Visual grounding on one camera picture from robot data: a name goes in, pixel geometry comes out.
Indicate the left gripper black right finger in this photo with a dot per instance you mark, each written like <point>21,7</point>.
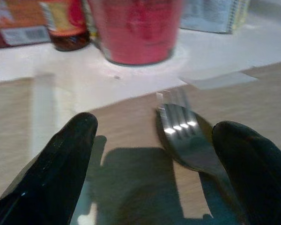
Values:
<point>255,168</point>

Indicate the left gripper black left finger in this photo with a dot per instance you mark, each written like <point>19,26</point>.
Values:
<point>56,168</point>

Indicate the metal fork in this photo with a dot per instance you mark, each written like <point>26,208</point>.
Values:
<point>178,117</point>

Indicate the dark sauce bottle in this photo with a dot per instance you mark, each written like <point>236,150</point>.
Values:
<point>68,23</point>

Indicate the orange cardboard box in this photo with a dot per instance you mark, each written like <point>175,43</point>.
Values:
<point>14,18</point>

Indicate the red translucent cup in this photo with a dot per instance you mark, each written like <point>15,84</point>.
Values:
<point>140,35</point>

